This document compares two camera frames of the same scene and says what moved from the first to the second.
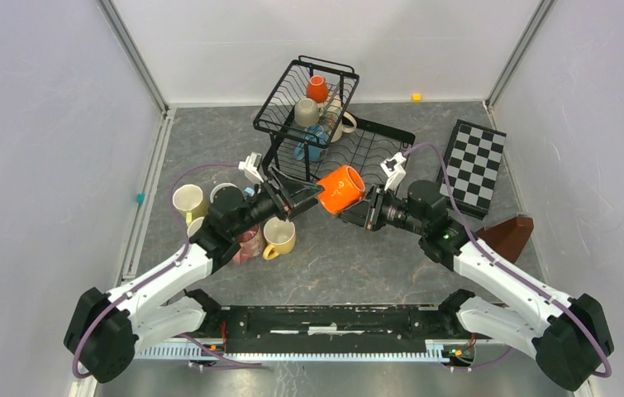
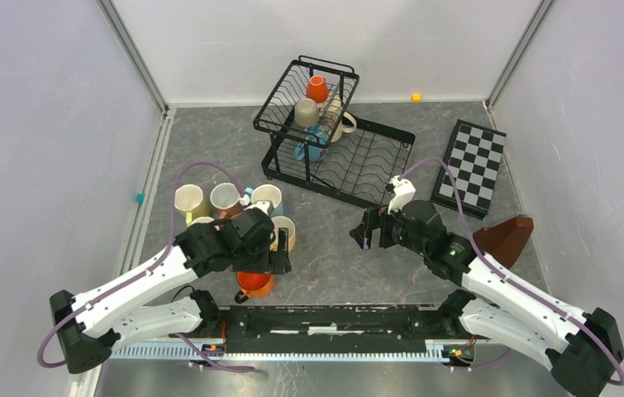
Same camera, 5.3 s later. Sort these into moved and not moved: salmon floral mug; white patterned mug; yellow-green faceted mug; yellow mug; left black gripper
Moved: left black gripper
Not moved: white patterned mug; salmon floral mug; yellow-green faceted mug; yellow mug
